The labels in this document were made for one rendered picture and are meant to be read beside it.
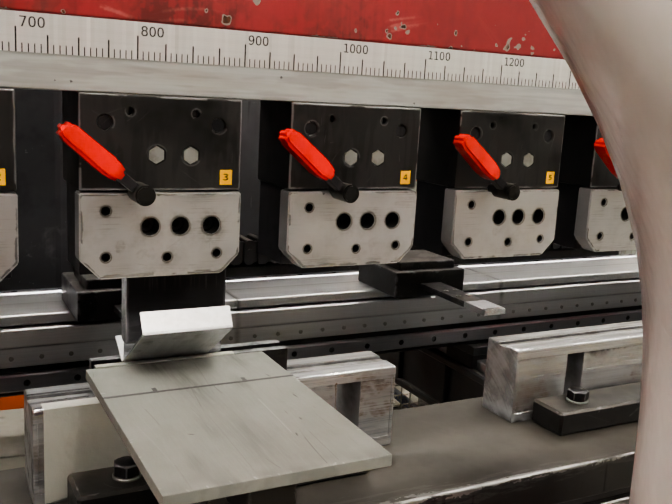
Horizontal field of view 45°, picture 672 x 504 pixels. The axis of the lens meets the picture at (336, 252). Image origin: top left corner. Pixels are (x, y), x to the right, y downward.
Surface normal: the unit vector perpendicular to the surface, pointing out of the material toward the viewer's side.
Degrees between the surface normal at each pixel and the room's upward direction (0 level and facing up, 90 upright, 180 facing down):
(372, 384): 90
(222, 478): 0
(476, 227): 90
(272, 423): 0
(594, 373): 90
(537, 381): 90
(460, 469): 0
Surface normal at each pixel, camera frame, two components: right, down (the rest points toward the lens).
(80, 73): 0.46, 0.20
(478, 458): 0.06, -0.98
